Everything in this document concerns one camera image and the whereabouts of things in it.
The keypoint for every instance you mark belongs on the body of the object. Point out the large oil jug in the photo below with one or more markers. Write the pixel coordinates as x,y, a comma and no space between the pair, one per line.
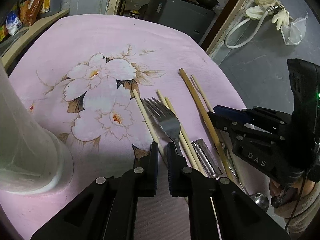
49,8

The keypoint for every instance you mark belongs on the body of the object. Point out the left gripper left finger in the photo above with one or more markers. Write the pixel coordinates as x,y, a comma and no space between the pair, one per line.
107,208

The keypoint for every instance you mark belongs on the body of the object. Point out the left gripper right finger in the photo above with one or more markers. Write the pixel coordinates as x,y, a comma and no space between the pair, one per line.
217,208

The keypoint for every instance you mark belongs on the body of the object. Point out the bamboo chopstick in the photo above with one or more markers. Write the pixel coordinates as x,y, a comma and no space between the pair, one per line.
207,121
201,91
150,126
184,139

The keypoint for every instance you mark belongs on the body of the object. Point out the metal ladle spoon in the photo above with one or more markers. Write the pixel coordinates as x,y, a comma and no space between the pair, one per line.
260,199

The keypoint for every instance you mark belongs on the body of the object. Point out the pink floral tablecloth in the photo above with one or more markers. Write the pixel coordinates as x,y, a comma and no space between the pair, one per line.
76,81

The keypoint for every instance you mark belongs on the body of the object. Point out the right hand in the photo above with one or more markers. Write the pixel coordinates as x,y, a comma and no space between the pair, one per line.
309,200

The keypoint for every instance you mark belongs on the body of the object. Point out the grey cabinet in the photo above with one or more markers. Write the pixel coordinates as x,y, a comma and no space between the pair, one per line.
181,15

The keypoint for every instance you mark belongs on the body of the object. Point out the white salt bag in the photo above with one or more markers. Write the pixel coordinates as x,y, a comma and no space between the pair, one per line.
13,23

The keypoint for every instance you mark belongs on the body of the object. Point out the metal fork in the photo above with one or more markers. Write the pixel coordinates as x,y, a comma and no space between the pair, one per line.
166,120

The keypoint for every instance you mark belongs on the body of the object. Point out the orange snack packet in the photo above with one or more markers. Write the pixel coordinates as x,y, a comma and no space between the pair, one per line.
32,12

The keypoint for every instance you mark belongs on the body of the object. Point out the clear hanging plastic bag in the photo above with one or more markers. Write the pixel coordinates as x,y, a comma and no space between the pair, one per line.
293,33

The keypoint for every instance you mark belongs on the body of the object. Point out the white rubber gloves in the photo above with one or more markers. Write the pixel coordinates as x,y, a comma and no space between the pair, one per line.
275,8

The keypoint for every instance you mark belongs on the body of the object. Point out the white plastic utensil holder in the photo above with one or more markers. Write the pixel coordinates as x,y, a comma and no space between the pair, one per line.
33,160

